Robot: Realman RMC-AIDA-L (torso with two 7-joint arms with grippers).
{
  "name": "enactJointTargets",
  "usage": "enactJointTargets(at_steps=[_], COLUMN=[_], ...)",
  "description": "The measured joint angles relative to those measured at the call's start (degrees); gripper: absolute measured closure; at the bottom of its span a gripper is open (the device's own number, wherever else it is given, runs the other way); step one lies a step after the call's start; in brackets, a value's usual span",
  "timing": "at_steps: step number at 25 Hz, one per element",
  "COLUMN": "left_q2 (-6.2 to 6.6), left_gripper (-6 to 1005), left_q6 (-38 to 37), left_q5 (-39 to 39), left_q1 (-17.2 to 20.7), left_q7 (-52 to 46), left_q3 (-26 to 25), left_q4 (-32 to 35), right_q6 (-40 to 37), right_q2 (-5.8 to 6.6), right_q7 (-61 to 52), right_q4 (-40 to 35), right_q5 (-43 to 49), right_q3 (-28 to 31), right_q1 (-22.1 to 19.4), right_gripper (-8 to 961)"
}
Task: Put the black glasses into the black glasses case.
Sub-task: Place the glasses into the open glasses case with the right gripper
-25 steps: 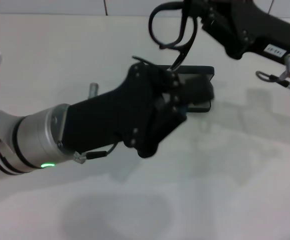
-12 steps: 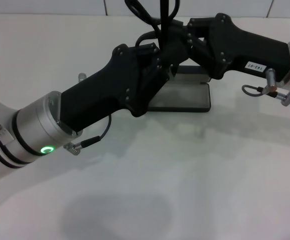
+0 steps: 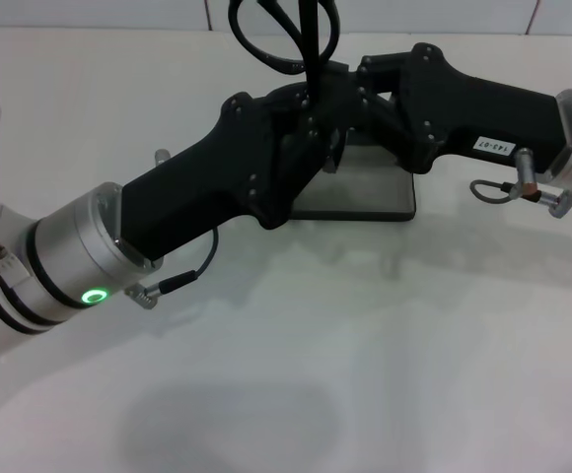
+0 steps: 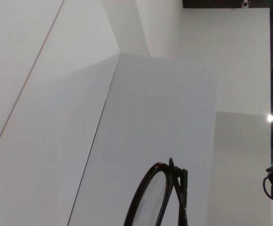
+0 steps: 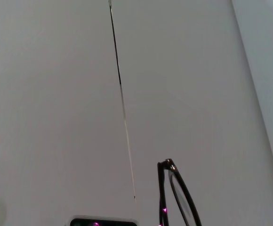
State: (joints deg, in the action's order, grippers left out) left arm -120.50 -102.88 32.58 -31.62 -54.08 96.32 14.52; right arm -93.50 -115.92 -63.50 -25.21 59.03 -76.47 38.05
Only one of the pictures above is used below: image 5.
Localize black thin-framed glasses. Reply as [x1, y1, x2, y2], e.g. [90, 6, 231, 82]
[157, 158, 202, 226]

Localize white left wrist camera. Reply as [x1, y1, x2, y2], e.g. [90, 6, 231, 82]
[69, 215, 139, 226]

